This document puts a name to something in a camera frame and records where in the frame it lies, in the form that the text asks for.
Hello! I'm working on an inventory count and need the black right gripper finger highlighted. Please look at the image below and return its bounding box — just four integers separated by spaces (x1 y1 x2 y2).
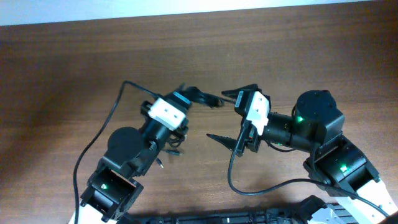
207 133 238 151
221 83 259 98

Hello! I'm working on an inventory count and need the black USB cable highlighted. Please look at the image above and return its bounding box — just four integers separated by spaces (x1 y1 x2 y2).
155 83 237 169

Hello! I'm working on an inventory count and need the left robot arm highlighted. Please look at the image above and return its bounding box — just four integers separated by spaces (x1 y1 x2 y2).
70 97 192 223

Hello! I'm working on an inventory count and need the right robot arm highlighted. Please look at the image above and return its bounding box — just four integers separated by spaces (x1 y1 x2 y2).
209 84 397 223

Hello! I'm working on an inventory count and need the black left camera cable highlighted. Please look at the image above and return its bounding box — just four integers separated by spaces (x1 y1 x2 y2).
73 80 161 224

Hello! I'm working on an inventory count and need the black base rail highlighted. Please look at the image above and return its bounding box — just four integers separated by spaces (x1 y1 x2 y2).
113 195 352 224

